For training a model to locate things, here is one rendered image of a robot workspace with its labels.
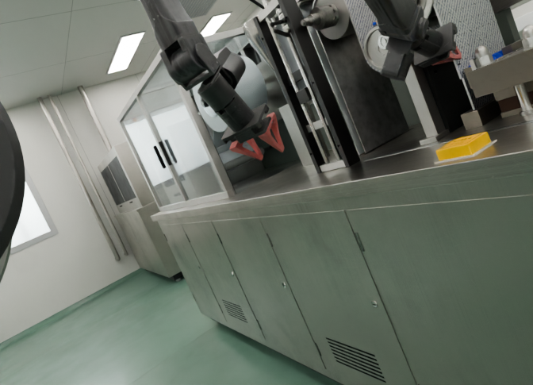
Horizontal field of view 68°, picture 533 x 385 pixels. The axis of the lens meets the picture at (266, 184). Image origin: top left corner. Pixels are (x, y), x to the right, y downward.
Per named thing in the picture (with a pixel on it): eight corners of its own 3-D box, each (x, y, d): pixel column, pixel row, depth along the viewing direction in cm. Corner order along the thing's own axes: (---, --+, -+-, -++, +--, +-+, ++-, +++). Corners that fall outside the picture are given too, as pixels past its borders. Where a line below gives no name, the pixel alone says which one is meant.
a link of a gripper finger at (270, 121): (270, 146, 88) (243, 116, 83) (295, 136, 83) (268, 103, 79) (261, 167, 84) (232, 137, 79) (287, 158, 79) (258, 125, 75)
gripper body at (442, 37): (458, 51, 86) (435, 40, 82) (419, 67, 95) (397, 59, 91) (457, 23, 87) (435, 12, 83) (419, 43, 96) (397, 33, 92)
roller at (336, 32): (325, 47, 125) (308, 4, 123) (376, 30, 137) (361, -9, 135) (355, 26, 113) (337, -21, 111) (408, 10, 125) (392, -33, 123)
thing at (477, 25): (459, 79, 94) (432, 5, 92) (506, 55, 106) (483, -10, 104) (462, 78, 94) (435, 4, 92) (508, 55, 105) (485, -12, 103)
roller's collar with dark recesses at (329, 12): (314, 34, 118) (306, 13, 117) (328, 30, 121) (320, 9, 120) (327, 24, 113) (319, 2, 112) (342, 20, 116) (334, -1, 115)
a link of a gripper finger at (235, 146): (258, 151, 90) (232, 121, 85) (283, 140, 85) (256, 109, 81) (250, 172, 86) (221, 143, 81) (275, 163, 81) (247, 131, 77)
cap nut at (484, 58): (473, 70, 88) (467, 51, 88) (482, 66, 90) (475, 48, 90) (489, 63, 85) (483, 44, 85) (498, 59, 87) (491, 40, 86)
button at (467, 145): (439, 162, 77) (435, 151, 77) (458, 149, 80) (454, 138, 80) (473, 155, 71) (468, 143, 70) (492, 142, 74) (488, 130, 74)
